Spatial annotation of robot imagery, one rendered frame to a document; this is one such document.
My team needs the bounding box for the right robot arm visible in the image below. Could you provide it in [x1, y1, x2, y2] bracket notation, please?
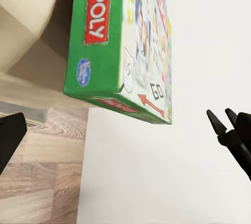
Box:
[206, 108, 251, 180]

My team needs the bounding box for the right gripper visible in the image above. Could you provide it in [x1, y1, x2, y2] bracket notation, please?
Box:
[206, 108, 251, 171]

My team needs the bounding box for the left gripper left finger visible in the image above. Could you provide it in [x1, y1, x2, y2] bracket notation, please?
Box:
[0, 112, 28, 175]

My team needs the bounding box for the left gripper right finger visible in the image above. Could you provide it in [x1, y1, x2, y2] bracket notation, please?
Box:
[234, 112, 251, 154]

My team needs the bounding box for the board game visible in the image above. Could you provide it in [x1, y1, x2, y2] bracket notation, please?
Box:
[63, 0, 172, 125]

